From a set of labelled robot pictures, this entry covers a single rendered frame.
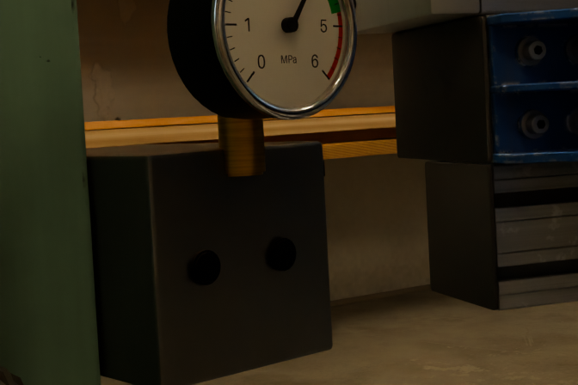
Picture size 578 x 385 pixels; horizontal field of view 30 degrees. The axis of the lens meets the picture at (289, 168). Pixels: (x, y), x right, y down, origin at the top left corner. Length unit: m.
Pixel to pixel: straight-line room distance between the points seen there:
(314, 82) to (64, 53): 0.09
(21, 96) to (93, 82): 2.71
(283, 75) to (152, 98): 2.81
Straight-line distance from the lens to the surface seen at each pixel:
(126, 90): 3.13
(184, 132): 2.65
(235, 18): 0.35
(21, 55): 0.37
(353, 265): 3.56
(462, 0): 0.66
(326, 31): 0.37
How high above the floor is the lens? 0.63
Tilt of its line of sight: 3 degrees down
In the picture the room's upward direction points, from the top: 3 degrees counter-clockwise
